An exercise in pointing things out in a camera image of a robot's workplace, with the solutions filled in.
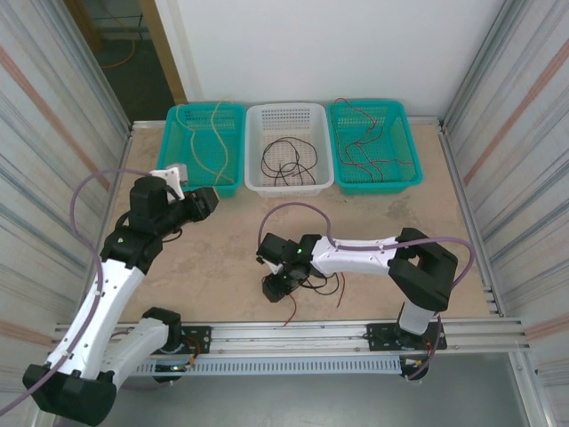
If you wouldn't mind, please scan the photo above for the red cable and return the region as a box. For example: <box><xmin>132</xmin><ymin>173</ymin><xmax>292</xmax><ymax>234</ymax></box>
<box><xmin>283</xmin><ymin>273</ymin><xmax>349</xmax><ymax>329</ymax></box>
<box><xmin>344</xmin><ymin>117</ymin><xmax>401</xmax><ymax>183</ymax></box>
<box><xmin>333</xmin><ymin>97</ymin><xmax>414</xmax><ymax>183</ymax></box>

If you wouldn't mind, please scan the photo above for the yellow cable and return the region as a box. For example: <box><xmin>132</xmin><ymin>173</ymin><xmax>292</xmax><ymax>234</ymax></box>
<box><xmin>174</xmin><ymin>104</ymin><xmax>235</xmax><ymax>184</ymax></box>
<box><xmin>211</xmin><ymin>93</ymin><xmax>232</xmax><ymax>187</ymax></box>

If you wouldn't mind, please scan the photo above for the teal plastic basket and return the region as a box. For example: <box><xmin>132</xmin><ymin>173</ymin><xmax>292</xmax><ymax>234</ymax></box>
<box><xmin>153</xmin><ymin>103</ymin><xmax>248</xmax><ymax>200</ymax></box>
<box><xmin>326</xmin><ymin>100</ymin><xmax>424</xmax><ymax>197</ymax></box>

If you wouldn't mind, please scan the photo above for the left base wiring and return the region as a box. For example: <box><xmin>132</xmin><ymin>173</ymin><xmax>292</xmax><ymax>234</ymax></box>
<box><xmin>181</xmin><ymin>335</ymin><xmax>210</xmax><ymax>370</ymax></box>

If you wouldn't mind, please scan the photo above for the base wiring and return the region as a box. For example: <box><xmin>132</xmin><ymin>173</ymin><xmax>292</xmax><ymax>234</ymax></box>
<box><xmin>402</xmin><ymin>337</ymin><xmax>439</xmax><ymax>370</ymax></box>
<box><xmin>181</xmin><ymin>335</ymin><xmax>210</xmax><ymax>370</ymax></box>

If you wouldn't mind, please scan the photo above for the white plastic basket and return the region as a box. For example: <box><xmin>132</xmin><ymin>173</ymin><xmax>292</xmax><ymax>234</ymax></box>
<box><xmin>244</xmin><ymin>102</ymin><xmax>335</xmax><ymax>198</ymax></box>

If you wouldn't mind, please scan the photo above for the right base wiring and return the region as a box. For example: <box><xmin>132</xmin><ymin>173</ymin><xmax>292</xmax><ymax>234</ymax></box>
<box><xmin>402</xmin><ymin>337</ymin><xmax>439</xmax><ymax>370</ymax></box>

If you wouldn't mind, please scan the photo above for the brown wooden board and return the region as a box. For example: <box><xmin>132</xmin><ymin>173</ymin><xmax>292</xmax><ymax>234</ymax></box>
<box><xmin>64</xmin><ymin>0</ymin><xmax>104</xmax><ymax>54</ymax></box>

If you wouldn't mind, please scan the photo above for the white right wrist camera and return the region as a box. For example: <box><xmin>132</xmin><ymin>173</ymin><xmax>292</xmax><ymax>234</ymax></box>
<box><xmin>256</xmin><ymin>255</ymin><xmax>285</xmax><ymax>277</ymax></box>

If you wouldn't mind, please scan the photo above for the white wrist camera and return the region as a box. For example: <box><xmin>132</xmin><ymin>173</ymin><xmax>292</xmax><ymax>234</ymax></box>
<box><xmin>256</xmin><ymin>255</ymin><xmax>285</xmax><ymax>277</ymax></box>
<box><xmin>149</xmin><ymin>163</ymin><xmax>188</xmax><ymax>200</ymax></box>

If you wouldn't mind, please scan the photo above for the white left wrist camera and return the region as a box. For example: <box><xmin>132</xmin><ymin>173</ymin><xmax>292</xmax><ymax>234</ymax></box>
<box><xmin>149</xmin><ymin>163</ymin><xmax>188</xmax><ymax>200</ymax></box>

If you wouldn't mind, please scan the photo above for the aluminium mounting rail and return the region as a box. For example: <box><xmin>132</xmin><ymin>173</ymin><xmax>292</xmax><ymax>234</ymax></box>
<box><xmin>46</xmin><ymin>316</ymin><xmax>533</xmax><ymax>362</ymax></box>

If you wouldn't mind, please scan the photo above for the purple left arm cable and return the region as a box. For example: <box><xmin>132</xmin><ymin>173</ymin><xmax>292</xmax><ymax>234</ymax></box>
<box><xmin>0</xmin><ymin>168</ymin><xmax>174</xmax><ymax>413</ymax></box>

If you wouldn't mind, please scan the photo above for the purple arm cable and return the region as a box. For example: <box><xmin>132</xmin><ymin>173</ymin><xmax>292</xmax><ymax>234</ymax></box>
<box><xmin>0</xmin><ymin>168</ymin><xmax>174</xmax><ymax>413</ymax></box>
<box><xmin>259</xmin><ymin>202</ymin><xmax>477</xmax><ymax>383</ymax></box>

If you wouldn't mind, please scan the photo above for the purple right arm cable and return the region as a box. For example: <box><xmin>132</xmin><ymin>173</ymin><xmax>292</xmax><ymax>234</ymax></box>
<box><xmin>259</xmin><ymin>202</ymin><xmax>477</xmax><ymax>383</ymax></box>

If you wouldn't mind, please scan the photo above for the grey slotted cable duct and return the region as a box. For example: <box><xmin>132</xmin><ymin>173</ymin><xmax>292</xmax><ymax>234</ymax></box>
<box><xmin>132</xmin><ymin>358</ymin><xmax>404</xmax><ymax>378</ymax></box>

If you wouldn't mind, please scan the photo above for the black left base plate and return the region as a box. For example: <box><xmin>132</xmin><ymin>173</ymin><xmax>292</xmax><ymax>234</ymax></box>
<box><xmin>168</xmin><ymin>326</ymin><xmax>212</xmax><ymax>356</ymax></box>

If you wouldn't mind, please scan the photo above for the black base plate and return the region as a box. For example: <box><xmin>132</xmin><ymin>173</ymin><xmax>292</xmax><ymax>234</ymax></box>
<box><xmin>168</xmin><ymin>326</ymin><xmax>212</xmax><ymax>356</ymax></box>
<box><xmin>366</xmin><ymin>322</ymin><xmax>448</xmax><ymax>352</ymax></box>

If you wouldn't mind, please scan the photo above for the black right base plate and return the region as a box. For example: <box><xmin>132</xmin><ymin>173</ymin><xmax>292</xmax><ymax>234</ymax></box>
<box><xmin>366</xmin><ymin>322</ymin><xmax>448</xmax><ymax>352</ymax></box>

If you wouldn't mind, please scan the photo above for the wooden door frame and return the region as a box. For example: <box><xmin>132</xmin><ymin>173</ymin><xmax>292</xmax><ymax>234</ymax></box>
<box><xmin>137</xmin><ymin>0</ymin><xmax>188</xmax><ymax>106</ymax></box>

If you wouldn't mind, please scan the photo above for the orange floor cable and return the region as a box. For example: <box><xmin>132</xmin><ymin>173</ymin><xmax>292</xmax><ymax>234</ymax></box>
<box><xmin>102</xmin><ymin>37</ymin><xmax>140</xmax><ymax>70</ymax></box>

